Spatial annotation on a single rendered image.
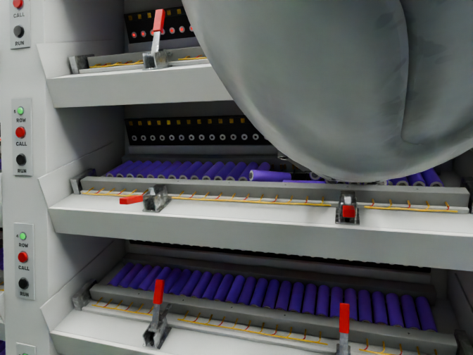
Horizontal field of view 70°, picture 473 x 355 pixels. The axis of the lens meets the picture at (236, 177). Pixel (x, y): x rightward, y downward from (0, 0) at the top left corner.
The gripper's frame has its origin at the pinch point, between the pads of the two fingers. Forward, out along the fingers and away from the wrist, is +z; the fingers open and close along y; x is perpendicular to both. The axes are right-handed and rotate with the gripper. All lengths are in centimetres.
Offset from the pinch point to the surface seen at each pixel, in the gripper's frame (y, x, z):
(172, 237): -23.3, -10.5, -0.1
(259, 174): -12.2, -0.6, 3.5
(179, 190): -24.2, -3.6, 2.4
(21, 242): -50, -13, -1
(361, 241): 1.7, -8.9, -1.0
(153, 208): -26.3, -6.6, -0.9
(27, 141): -48.1, 2.7, -3.8
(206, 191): -19.7, -3.6, 2.4
